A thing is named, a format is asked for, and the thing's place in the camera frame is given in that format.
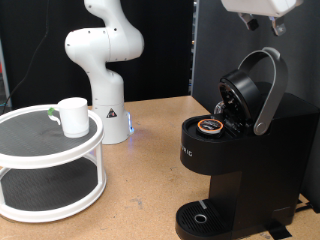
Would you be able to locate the black machine power cord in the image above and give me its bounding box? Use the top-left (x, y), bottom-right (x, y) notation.
top-left (294, 199), bottom-right (316, 214)

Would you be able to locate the orange-rimmed coffee pod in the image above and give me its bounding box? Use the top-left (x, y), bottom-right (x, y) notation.
top-left (196, 118), bottom-right (225, 136)

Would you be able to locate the white mug with green-tipped handle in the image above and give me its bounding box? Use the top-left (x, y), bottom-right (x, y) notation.
top-left (47, 96), bottom-right (90, 139)

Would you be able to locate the black backdrop curtain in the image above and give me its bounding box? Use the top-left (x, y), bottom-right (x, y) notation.
top-left (0, 0), bottom-right (195, 111)

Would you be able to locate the black tape strip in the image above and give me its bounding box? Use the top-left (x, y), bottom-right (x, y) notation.
top-left (264, 221), bottom-right (293, 240)

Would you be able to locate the grey metal frame post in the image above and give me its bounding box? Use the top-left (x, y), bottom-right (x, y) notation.
top-left (0, 38), bottom-right (10, 111)

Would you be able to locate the long black gripper cable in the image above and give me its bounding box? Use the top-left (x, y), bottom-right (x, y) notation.
top-left (1, 0), bottom-right (51, 111)

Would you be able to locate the dark grey partition panel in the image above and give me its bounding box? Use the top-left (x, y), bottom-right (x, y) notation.
top-left (191, 0), bottom-right (320, 213)

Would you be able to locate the white two-tier turntable shelf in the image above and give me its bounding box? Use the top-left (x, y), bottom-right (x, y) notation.
top-left (0, 104), bottom-right (108, 224)

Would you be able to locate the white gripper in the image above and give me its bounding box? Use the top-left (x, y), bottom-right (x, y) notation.
top-left (220, 0), bottom-right (304, 37)

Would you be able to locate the black Keurig coffee machine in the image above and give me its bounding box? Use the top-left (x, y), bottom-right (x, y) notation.
top-left (175, 46), bottom-right (320, 240)

